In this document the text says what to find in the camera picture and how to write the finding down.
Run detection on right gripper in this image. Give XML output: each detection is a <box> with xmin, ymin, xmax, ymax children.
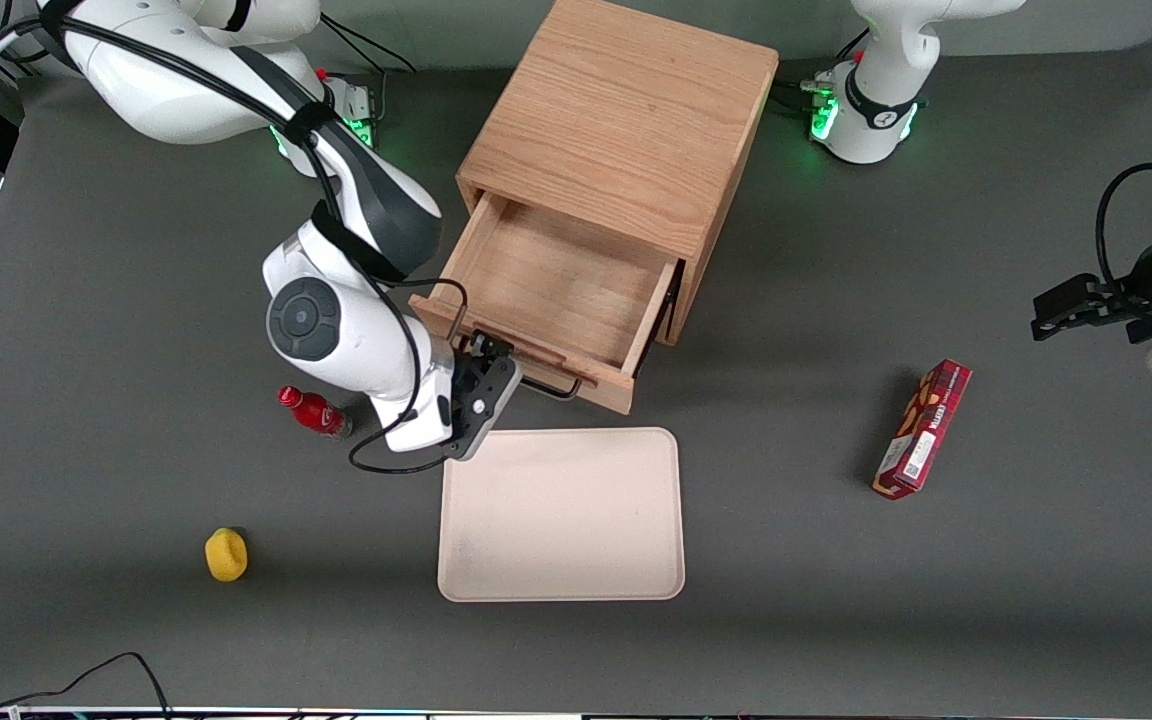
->
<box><xmin>372</xmin><ymin>329</ymin><xmax>523</xmax><ymax>462</ymax></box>

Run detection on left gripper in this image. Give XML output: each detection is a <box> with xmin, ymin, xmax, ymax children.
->
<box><xmin>1032</xmin><ymin>225</ymin><xmax>1152</xmax><ymax>379</ymax></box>

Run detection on wooden drawer with black handle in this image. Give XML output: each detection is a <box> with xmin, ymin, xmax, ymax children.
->
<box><xmin>409</xmin><ymin>192</ymin><xmax>683</xmax><ymax>416</ymax></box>

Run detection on wooden drawer cabinet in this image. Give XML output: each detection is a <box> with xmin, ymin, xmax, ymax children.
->
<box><xmin>456</xmin><ymin>0</ymin><xmax>779</xmax><ymax>347</ymax></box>

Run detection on beige plastic tray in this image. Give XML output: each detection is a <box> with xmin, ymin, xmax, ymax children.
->
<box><xmin>437</xmin><ymin>427</ymin><xmax>686</xmax><ymax>603</ymax></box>

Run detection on small red bottle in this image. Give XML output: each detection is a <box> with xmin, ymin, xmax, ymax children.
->
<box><xmin>278</xmin><ymin>385</ymin><xmax>354</xmax><ymax>441</ymax></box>

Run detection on red snack box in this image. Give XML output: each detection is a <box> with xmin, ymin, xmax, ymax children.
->
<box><xmin>872</xmin><ymin>359</ymin><xmax>973</xmax><ymax>501</ymax></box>

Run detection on yellow lemon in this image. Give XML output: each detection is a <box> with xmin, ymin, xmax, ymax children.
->
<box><xmin>204</xmin><ymin>527</ymin><xmax>249</xmax><ymax>583</ymax></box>

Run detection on black cable along right arm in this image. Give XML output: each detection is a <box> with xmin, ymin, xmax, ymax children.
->
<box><xmin>0</xmin><ymin>0</ymin><xmax>472</xmax><ymax>477</ymax></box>

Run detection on black base power cable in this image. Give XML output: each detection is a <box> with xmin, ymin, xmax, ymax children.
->
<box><xmin>320</xmin><ymin>12</ymin><xmax>418</xmax><ymax>75</ymax></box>

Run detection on black cable at table edge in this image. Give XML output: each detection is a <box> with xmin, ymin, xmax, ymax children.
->
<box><xmin>0</xmin><ymin>652</ymin><xmax>172</xmax><ymax>720</ymax></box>

